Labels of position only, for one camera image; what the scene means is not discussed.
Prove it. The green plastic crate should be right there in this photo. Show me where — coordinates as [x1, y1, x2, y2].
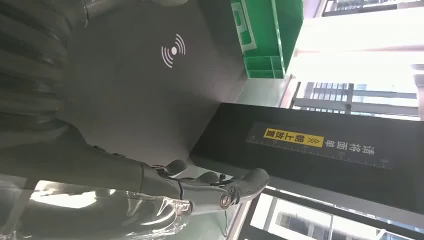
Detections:
[230, 0, 304, 80]

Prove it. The black inbound scanner machine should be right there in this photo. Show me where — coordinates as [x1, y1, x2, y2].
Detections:
[64, 0, 424, 215]

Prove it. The metal window railing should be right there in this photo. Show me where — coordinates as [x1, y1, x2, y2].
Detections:
[290, 81, 421, 117]

